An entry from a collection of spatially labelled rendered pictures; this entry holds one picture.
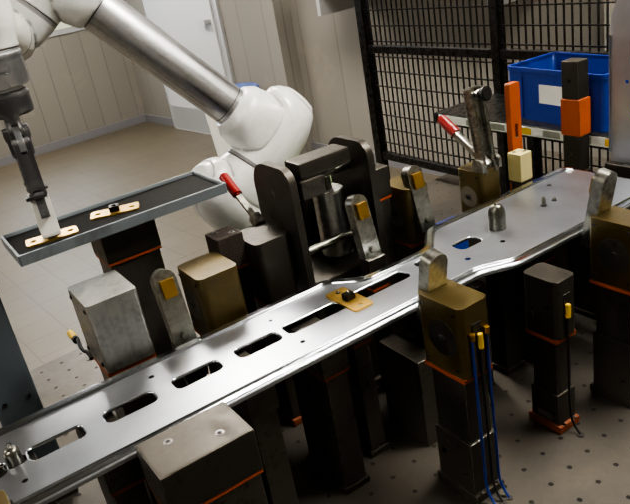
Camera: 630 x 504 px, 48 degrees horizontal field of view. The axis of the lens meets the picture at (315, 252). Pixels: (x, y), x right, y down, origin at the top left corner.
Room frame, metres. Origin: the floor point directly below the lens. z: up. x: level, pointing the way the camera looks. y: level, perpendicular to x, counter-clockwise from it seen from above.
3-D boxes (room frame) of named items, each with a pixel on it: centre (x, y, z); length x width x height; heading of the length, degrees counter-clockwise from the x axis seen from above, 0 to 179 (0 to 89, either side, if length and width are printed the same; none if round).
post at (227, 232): (1.15, 0.15, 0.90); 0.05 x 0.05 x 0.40; 30
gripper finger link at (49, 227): (1.10, 0.41, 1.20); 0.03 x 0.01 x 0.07; 112
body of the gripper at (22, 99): (1.11, 0.42, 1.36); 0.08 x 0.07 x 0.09; 22
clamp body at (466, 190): (1.40, -0.35, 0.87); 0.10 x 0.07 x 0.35; 30
